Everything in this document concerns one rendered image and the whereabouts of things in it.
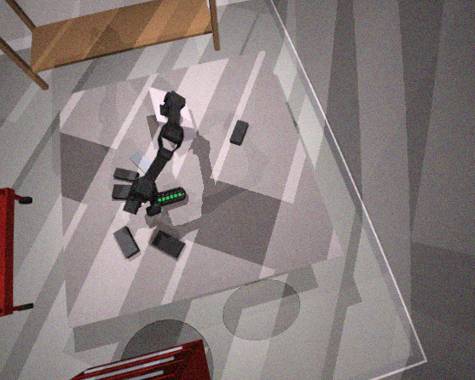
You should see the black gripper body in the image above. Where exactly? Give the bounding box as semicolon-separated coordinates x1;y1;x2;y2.
146;191;161;216

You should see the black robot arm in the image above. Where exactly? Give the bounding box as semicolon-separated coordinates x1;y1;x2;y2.
123;90;186;215

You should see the dark grey controller unit with green rocker switches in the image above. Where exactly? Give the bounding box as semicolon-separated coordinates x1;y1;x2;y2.
155;187;186;206

